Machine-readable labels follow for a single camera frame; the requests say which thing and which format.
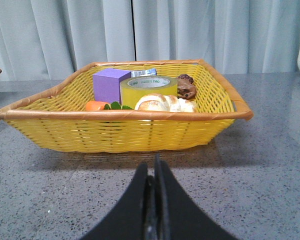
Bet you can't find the blue white labelled can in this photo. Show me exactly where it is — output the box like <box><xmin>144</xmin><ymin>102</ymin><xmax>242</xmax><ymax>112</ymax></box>
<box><xmin>131</xmin><ymin>68</ymin><xmax>157</xmax><ymax>78</ymax></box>

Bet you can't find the brown toy lion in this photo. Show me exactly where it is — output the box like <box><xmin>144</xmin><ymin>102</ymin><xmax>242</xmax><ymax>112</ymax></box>
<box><xmin>176</xmin><ymin>74</ymin><xmax>197</xmax><ymax>100</ymax></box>

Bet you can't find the grey curtain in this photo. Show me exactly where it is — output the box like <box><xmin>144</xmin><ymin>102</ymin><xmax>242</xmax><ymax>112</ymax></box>
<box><xmin>0</xmin><ymin>0</ymin><xmax>300</xmax><ymax>81</ymax></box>

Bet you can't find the yellow woven basket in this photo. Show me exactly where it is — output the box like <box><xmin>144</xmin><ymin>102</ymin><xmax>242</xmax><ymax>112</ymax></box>
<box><xmin>0</xmin><ymin>59</ymin><xmax>254</xmax><ymax>153</ymax></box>

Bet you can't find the toy carrot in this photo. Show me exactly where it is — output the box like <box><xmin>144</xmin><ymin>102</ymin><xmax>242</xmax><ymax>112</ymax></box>
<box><xmin>85</xmin><ymin>100</ymin><xmax>132</xmax><ymax>111</ymax></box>

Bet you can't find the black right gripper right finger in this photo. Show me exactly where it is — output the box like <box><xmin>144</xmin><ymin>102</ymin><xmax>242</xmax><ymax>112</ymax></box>
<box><xmin>154</xmin><ymin>155</ymin><xmax>235</xmax><ymax>240</ymax></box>

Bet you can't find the purple foam cube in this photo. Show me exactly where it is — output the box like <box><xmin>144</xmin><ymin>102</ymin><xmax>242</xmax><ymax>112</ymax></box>
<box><xmin>92</xmin><ymin>68</ymin><xmax>131</xmax><ymax>103</ymax></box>

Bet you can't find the toy bread loaf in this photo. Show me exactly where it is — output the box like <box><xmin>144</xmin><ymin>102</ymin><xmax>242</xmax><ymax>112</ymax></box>
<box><xmin>134</xmin><ymin>93</ymin><xmax>196</xmax><ymax>113</ymax></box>

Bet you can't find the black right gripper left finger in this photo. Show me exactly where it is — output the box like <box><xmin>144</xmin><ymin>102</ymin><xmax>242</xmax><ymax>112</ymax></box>
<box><xmin>82</xmin><ymin>163</ymin><xmax>148</xmax><ymax>240</ymax></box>

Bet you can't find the yellow packing tape roll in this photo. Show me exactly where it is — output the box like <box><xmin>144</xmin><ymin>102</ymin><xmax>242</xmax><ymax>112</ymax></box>
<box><xmin>120</xmin><ymin>75</ymin><xmax>178</xmax><ymax>109</ymax></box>

